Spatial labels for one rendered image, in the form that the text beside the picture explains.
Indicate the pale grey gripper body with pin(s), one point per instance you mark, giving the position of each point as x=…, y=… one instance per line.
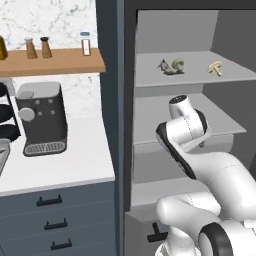
x=195, y=140

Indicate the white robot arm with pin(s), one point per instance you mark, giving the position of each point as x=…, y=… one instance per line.
x=226, y=180

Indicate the beige mushroom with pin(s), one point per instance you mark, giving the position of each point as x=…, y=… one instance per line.
x=215, y=67

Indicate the green-grey mushroom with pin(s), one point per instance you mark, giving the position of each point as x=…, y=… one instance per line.
x=178, y=64

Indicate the grey fish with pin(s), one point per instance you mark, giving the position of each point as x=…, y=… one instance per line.
x=165, y=67

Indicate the grey fridge shelf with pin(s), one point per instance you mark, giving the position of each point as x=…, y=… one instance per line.
x=150, y=193
x=150, y=116
x=196, y=66

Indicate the dark grey open fridge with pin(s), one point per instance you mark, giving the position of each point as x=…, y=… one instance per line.
x=110, y=100

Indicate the grey fridge drawer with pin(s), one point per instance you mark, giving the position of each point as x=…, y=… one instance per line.
x=140, y=233

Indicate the blue-grey drawer front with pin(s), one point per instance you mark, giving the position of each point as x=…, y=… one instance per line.
x=93, y=238
x=90, y=216
x=83, y=196

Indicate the white jar with blue lid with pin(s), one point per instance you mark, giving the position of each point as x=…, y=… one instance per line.
x=85, y=45

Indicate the black coffee machine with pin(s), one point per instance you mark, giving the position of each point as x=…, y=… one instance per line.
x=41, y=120

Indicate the brown shaker with black cap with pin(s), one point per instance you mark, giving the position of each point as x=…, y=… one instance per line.
x=46, y=49

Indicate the brown shaker with grey cap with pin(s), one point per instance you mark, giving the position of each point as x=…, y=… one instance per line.
x=31, y=50

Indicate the grey sink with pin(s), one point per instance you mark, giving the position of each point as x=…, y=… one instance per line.
x=3, y=155

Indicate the amber bottle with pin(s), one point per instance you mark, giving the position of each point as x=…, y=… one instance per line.
x=2, y=48

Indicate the wooden wall shelf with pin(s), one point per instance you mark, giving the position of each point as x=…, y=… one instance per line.
x=50, y=63

